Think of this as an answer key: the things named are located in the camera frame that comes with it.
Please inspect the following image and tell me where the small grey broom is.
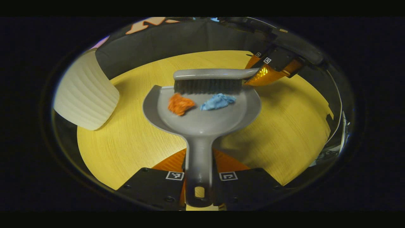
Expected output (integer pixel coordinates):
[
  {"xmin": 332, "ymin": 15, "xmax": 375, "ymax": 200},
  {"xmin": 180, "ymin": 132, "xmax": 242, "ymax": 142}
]
[{"xmin": 173, "ymin": 68, "xmax": 260, "ymax": 95}]

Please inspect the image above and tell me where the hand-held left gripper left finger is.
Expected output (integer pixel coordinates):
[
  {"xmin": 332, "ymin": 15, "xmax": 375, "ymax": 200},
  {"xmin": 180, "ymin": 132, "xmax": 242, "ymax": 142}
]
[{"xmin": 116, "ymin": 147, "xmax": 187, "ymax": 211}]

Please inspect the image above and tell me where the orange paper scrap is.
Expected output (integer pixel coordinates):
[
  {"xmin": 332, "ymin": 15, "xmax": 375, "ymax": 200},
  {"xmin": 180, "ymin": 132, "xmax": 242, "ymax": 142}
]
[{"xmin": 167, "ymin": 93, "xmax": 196, "ymax": 116}]

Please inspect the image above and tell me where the blue paper scrap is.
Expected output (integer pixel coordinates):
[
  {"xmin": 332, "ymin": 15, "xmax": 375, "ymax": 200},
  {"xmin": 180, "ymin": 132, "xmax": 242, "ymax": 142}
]
[{"xmin": 200, "ymin": 93, "xmax": 237, "ymax": 111}]

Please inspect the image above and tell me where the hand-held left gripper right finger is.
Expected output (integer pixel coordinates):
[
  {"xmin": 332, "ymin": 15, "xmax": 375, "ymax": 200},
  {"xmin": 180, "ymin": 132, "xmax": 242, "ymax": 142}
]
[{"xmin": 212, "ymin": 148, "xmax": 285, "ymax": 211}]

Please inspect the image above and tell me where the grey plastic dustpan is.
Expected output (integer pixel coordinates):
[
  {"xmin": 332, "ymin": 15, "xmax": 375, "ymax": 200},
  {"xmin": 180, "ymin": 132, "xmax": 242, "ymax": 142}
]
[{"xmin": 142, "ymin": 84, "xmax": 262, "ymax": 208}]

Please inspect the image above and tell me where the white ribbed garbage bin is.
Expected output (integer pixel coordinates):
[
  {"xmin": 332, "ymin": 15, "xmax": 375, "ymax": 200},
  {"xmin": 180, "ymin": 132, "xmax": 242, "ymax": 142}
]
[{"xmin": 53, "ymin": 49, "xmax": 121, "ymax": 131}]

